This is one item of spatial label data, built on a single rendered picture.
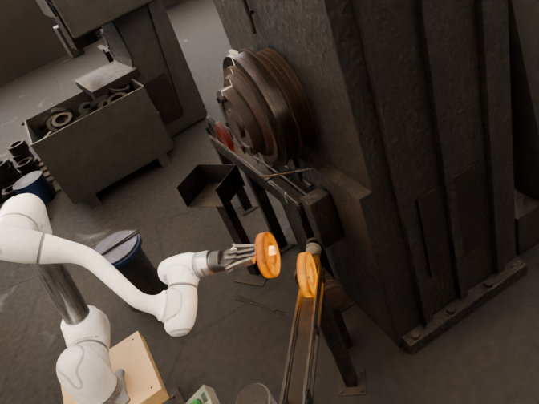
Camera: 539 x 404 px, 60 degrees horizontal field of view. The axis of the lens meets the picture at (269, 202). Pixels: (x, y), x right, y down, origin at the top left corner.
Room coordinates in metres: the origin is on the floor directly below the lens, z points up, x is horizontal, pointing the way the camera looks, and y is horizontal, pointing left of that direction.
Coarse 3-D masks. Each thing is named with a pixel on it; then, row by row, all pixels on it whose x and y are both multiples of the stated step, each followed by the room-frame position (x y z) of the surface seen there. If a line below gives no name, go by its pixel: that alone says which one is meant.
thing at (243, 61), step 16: (224, 64) 1.81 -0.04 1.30; (240, 64) 1.61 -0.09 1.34; (256, 64) 1.60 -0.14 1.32; (256, 80) 1.53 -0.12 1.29; (272, 80) 1.53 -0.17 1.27; (272, 96) 1.50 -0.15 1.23; (272, 112) 1.47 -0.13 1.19; (288, 112) 1.48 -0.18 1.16; (288, 128) 1.47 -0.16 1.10; (288, 144) 1.48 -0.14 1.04; (288, 160) 1.57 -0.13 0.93
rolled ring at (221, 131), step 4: (216, 124) 2.56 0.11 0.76; (220, 124) 2.54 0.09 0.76; (216, 128) 2.60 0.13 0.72; (220, 128) 2.51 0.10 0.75; (224, 128) 2.51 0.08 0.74; (220, 132) 2.63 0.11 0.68; (224, 132) 2.49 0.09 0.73; (228, 132) 2.49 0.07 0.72; (220, 136) 2.62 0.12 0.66; (224, 136) 2.48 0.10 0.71; (228, 136) 2.48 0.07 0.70; (224, 140) 2.60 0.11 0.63; (228, 140) 2.48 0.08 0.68; (224, 144) 2.58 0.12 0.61; (228, 144) 2.48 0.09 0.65; (232, 144) 2.49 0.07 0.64; (232, 148) 2.51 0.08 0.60
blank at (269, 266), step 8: (264, 232) 1.24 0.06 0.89; (256, 240) 1.21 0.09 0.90; (264, 240) 1.20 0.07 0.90; (272, 240) 1.25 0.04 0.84; (256, 248) 1.18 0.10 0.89; (264, 248) 1.17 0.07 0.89; (256, 256) 1.17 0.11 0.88; (264, 256) 1.15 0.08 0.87; (272, 256) 1.23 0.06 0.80; (264, 264) 1.14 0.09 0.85; (272, 264) 1.17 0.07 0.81; (280, 264) 1.22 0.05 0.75; (264, 272) 1.14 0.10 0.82; (272, 272) 1.15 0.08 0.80
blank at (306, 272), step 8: (304, 256) 1.18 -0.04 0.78; (304, 264) 1.15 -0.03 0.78; (312, 264) 1.21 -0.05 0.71; (304, 272) 1.13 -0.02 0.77; (312, 272) 1.19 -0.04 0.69; (304, 280) 1.11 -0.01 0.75; (312, 280) 1.17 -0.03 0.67; (304, 288) 1.10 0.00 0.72; (312, 288) 1.12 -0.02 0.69; (304, 296) 1.11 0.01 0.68; (312, 296) 1.10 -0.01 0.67
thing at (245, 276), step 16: (192, 176) 2.21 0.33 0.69; (208, 176) 2.24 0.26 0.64; (224, 176) 2.17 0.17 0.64; (240, 176) 2.08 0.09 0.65; (192, 192) 2.17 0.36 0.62; (208, 192) 2.16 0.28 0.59; (224, 192) 1.97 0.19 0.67; (224, 208) 2.05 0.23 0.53; (240, 224) 2.08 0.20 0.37; (240, 240) 2.05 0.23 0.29; (256, 272) 2.05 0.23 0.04
